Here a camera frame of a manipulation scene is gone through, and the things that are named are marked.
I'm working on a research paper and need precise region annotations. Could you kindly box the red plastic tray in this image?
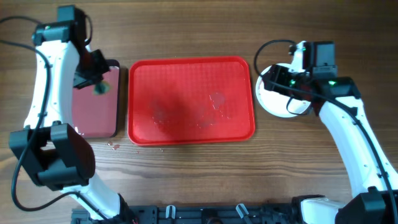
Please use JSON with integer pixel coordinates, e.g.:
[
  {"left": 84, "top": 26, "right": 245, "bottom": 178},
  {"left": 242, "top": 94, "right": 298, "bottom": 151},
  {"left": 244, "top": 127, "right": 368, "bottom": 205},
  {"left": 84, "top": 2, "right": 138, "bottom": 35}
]
[{"left": 127, "top": 56, "right": 256, "bottom": 146}]

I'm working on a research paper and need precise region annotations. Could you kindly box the black tray with water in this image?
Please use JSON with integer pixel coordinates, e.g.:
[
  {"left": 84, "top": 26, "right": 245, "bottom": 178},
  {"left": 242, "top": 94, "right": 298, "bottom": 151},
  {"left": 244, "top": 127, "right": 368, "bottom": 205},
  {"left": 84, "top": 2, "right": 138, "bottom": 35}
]
[{"left": 72, "top": 59, "right": 120, "bottom": 138}]

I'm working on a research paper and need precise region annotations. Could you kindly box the white plate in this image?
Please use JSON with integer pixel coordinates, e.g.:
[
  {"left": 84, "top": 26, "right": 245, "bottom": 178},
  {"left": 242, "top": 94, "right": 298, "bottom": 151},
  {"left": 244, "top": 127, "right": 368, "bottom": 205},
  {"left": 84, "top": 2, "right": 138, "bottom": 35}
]
[{"left": 256, "top": 63, "right": 311, "bottom": 118}]

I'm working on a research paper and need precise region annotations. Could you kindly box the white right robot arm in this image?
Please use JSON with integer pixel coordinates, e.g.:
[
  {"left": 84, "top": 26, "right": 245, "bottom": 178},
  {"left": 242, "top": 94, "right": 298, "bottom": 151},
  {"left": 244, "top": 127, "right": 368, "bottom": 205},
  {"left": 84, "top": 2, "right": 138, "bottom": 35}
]
[{"left": 259, "top": 63, "right": 397, "bottom": 223}]

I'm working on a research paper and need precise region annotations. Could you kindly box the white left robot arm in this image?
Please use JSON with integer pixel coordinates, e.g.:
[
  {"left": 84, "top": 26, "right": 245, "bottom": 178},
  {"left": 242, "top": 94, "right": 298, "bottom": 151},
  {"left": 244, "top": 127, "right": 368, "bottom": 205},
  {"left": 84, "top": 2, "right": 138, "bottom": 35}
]
[{"left": 9, "top": 40, "right": 136, "bottom": 223}]

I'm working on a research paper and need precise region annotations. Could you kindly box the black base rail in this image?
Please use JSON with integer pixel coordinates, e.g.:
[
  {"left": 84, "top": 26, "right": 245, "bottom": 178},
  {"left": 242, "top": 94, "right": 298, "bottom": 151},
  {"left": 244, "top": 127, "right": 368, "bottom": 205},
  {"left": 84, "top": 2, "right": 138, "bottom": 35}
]
[{"left": 70, "top": 202, "right": 296, "bottom": 224}]

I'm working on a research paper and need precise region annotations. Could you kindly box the green yellow sponge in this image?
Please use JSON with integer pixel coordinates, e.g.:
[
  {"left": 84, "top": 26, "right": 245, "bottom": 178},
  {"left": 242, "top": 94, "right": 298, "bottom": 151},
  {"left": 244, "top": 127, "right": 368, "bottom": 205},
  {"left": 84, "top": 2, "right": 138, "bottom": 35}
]
[{"left": 93, "top": 81, "right": 111, "bottom": 95}]

